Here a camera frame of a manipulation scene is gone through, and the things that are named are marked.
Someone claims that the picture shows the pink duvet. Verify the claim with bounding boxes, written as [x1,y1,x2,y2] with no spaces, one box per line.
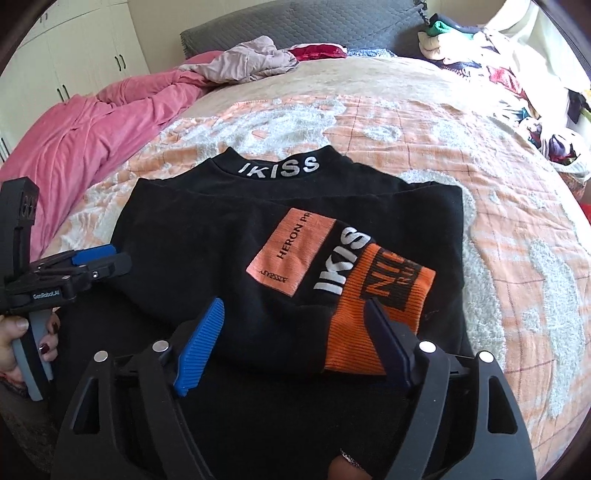
[0,52,218,259]

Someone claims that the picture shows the pile of mixed clothes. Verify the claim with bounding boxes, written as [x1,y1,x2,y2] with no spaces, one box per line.
[418,11,591,171]

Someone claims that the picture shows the white curtain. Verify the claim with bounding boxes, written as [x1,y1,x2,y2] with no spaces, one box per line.
[485,0,591,88]

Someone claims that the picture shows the cream wardrobe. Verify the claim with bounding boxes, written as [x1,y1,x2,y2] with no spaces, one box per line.
[0,0,153,162]

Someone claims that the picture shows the dark grey cloth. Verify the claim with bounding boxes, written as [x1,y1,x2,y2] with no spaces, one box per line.
[0,381,75,478]

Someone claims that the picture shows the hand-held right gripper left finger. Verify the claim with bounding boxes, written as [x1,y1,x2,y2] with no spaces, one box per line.
[51,298,225,480]

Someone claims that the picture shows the orange and white fleece blanket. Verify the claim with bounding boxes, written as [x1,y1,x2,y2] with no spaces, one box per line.
[44,55,591,457]

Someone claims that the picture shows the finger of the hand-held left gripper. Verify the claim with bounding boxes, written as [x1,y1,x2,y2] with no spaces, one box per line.
[71,244,119,266]
[76,255,132,283]

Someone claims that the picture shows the grey quilted headboard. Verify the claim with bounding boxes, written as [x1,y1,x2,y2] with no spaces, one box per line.
[180,0,428,68]

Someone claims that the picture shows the black sweater with orange cuffs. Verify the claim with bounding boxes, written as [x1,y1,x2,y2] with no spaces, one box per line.
[60,145,476,480]

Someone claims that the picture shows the person's left hand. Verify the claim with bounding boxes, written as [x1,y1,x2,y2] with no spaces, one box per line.
[0,315,62,386]

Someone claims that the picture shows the red garment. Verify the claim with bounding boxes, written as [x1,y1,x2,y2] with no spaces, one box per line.
[291,43,347,62]

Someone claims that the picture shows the person's right hand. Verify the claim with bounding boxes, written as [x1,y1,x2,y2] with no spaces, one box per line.
[328,455,370,480]

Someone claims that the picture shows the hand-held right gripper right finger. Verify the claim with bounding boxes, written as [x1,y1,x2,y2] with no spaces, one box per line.
[364,300,536,480]

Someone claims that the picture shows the beige crumpled garment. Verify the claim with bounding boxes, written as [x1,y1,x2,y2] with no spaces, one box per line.
[178,36,298,85]

